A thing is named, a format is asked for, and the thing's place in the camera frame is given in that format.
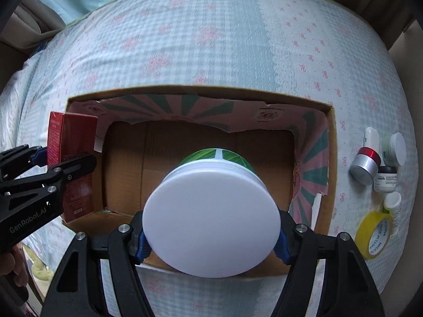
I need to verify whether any red cosmetic carton box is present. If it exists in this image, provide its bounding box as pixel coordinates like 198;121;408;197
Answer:
47;112;98;222

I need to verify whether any yellow tape roll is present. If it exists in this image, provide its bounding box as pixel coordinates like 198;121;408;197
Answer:
355;211;393;260

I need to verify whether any white small bottle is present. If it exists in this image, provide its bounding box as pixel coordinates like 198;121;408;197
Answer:
384;192;402;236

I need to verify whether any white jar black lid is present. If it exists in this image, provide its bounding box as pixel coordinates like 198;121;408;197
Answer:
373;166;398;193

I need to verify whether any silver red cream jar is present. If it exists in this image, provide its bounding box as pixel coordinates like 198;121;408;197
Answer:
349;147;381;186

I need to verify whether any large green jar white lid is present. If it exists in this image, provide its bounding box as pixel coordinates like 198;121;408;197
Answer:
142;148;281;278

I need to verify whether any white earbuds case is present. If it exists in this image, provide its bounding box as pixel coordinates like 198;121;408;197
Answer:
364;127;380;152

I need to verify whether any left hand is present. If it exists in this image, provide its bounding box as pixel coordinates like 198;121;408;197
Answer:
0;245;29;287

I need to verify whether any brown cardboard box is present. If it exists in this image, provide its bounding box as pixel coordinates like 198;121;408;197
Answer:
62;84;338;278

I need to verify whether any floral quilt bedspread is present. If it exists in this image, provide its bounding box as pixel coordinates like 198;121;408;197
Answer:
1;0;419;291

